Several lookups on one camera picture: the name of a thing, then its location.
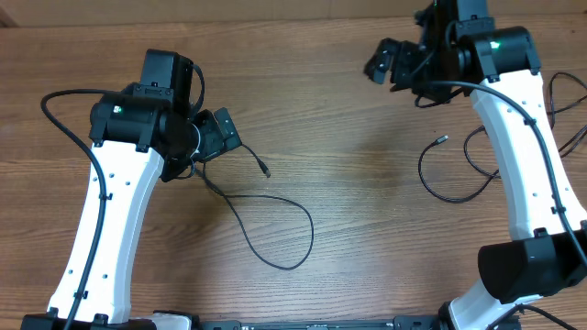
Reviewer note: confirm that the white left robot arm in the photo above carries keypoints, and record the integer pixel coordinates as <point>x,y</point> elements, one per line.
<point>148,133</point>

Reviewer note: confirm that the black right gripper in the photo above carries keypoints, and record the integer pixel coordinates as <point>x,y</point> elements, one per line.
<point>382,59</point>

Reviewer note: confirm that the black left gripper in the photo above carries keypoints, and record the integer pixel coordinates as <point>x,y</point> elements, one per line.
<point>214,141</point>

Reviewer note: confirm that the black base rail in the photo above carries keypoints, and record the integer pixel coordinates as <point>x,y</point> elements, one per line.
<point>321,323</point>

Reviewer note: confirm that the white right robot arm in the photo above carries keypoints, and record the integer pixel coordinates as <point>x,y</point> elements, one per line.
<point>463,52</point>

